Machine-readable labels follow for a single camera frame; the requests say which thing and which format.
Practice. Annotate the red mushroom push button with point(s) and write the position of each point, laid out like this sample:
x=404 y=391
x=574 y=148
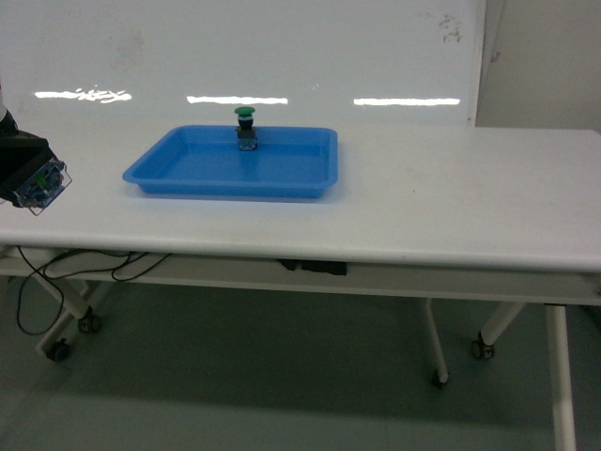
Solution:
x=43 y=187

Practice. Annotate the blue plastic tray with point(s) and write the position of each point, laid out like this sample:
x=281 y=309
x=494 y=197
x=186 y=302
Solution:
x=206 y=161

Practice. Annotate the white glossy backboard panel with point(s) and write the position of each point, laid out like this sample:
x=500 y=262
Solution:
x=295 y=62

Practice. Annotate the white folding table frame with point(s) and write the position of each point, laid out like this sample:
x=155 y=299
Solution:
x=119 y=352

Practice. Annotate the black power strip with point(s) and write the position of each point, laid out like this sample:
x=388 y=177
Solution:
x=336 y=268

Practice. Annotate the green mushroom push button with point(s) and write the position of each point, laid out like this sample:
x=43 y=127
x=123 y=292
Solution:
x=246 y=133

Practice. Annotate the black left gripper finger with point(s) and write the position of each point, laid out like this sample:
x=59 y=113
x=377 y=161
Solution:
x=22 y=155

